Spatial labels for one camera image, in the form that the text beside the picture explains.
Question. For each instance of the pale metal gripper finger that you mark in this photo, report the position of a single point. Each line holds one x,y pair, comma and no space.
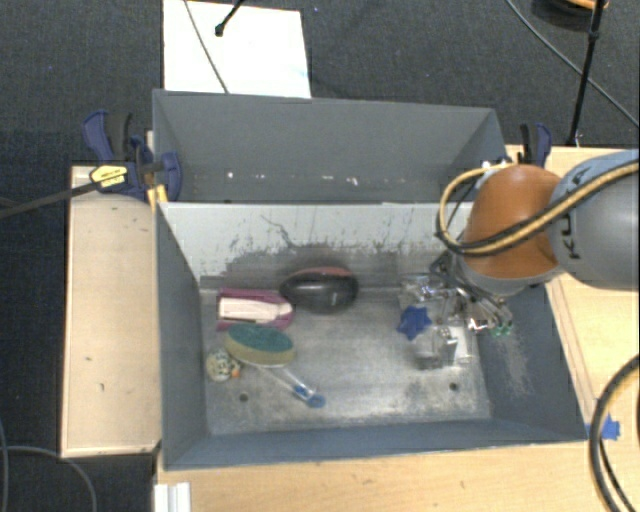
446,340
422,291

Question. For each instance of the blue star-shaped toy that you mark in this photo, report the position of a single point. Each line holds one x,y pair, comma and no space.
414,322

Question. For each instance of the grey metal bin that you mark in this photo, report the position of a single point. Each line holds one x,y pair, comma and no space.
350,350

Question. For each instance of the black and red computer mouse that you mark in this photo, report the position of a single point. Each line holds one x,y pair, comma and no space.
320,295

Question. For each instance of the green and yellow round sponge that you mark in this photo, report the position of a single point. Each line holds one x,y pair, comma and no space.
257,344

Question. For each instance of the purple and white box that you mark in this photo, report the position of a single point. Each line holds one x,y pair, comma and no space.
250,309

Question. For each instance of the spotted white small ball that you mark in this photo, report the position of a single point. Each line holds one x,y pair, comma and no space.
220,365

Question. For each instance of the pale wood board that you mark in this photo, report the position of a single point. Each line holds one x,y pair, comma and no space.
110,325

